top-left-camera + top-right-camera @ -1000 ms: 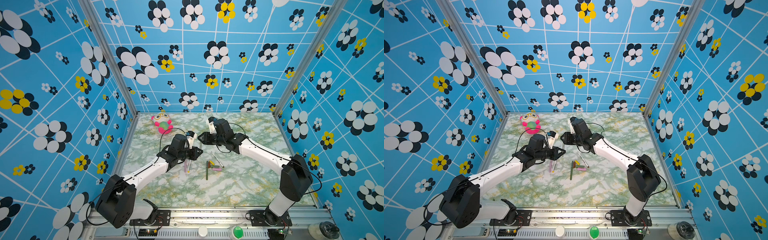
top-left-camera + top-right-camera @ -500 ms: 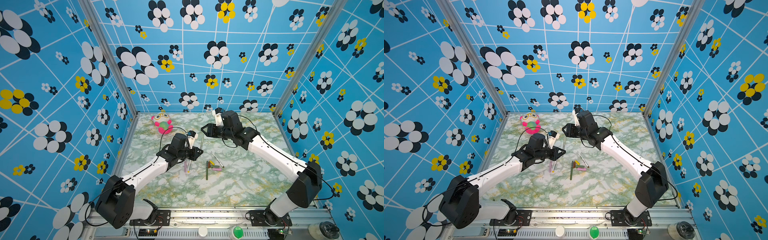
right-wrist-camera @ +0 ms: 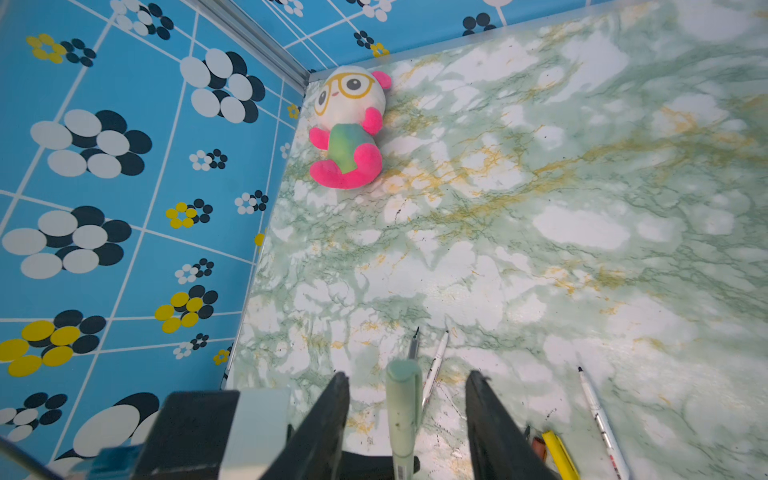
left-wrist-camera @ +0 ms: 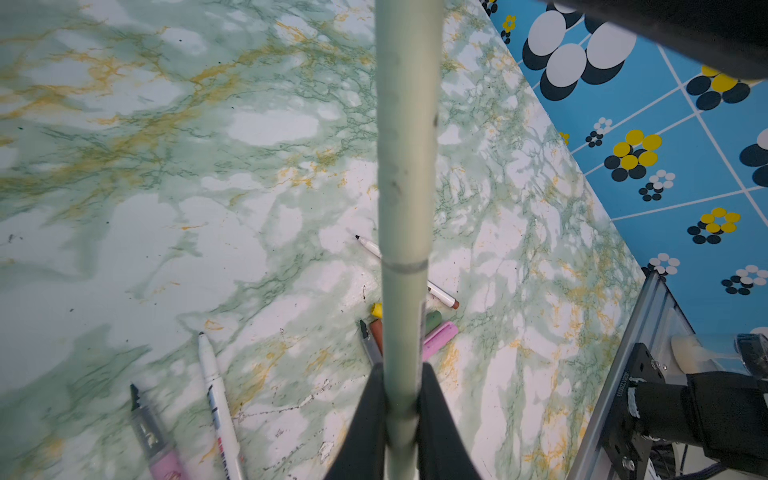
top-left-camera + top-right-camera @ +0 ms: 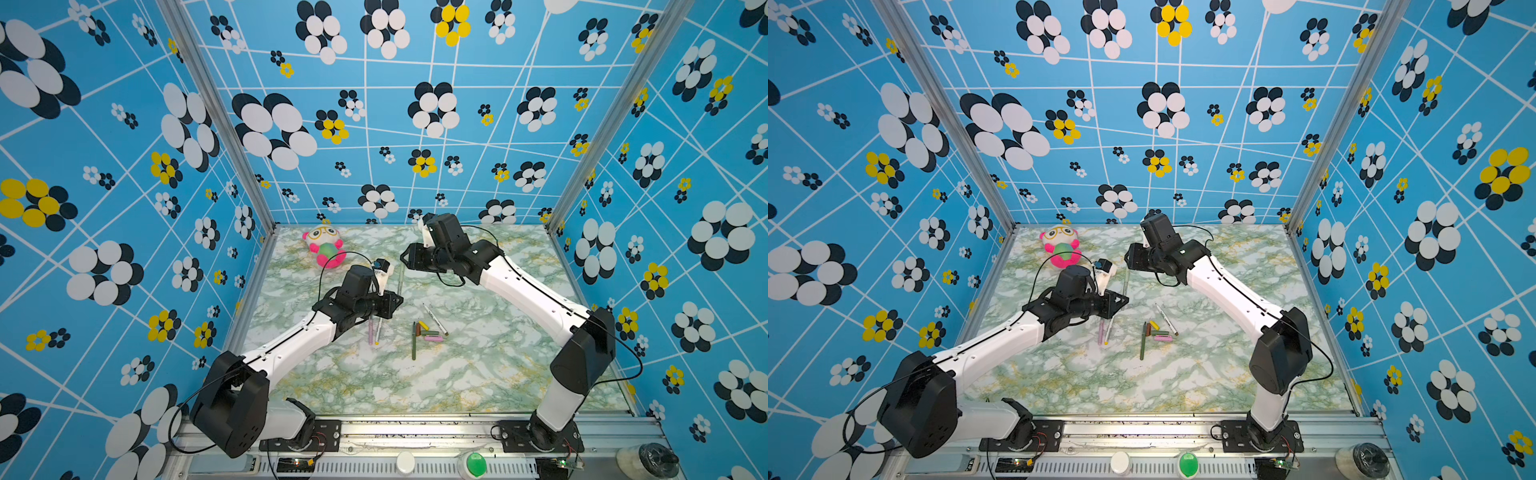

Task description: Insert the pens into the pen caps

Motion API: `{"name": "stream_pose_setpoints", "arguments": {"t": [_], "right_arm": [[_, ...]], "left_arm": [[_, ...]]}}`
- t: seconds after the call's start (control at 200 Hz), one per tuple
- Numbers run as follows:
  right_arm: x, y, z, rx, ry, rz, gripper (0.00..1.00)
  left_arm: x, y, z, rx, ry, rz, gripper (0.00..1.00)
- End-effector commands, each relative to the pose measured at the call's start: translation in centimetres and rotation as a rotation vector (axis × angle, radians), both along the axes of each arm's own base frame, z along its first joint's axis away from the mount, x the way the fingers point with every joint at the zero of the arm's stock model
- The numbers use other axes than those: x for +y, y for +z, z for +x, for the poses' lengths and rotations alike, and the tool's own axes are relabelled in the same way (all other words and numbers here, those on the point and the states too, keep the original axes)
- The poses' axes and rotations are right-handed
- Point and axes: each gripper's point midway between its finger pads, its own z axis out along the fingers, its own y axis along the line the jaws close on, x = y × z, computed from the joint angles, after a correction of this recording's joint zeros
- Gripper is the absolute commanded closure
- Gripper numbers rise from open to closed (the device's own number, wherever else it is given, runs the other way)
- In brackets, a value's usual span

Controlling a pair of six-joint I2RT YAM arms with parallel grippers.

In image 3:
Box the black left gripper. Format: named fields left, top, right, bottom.
left=338, top=451, right=396, bottom=480

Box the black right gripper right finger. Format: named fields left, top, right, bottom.
left=465, top=370, right=556, bottom=480

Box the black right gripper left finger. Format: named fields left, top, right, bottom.
left=261, top=372, right=350, bottom=480

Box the white marker pen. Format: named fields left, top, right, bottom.
left=577, top=366, right=631, bottom=480

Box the light green pen cap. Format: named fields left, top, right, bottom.
left=385, top=359, right=423, bottom=480

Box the brown pen cap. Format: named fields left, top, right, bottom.
left=531, top=437, right=547, bottom=462

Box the yellow pen cap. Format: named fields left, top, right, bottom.
left=542, top=431, right=580, bottom=480

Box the white pen yellow tip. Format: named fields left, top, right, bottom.
left=421, top=330, right=450, bottom=412

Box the pink pen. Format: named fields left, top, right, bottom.
left=407, top=328, right=420, bottom=359

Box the pink white plush toy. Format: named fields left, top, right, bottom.
left=309, top=66, right=392, bottom=190

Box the aluminium corner post left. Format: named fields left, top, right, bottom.
left=184, top=0, right=310, bottom=93

